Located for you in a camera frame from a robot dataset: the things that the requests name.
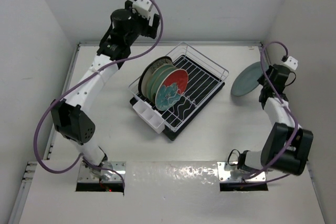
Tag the dark rimmed cream plate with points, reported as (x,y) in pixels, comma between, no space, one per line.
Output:
(144,74)

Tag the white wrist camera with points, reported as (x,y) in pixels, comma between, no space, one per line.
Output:
(290,62)
(142,8)

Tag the red and teal plate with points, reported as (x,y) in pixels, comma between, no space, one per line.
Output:
(171,89)

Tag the black drip tray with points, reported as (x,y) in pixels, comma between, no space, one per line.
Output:
(197,98)

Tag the plain teal plate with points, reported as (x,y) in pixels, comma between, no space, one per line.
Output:
(247,80)

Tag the green plate with flower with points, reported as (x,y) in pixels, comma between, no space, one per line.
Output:
(158,80)
(153,78)

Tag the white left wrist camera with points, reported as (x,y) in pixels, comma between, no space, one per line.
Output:
(142,8)

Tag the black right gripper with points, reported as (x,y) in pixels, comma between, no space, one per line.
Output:
(270,69)

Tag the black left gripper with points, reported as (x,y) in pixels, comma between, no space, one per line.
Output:
(148,31)

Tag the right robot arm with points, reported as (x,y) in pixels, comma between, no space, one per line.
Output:
(288,144)

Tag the cream plate with branch design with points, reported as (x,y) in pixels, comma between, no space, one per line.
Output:
(148,77)

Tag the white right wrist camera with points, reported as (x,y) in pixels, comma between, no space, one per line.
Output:
(290,62)

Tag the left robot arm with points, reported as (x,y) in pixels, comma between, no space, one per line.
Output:
(70,113)

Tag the white cutlery holder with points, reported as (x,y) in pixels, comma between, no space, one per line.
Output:
(150,116)

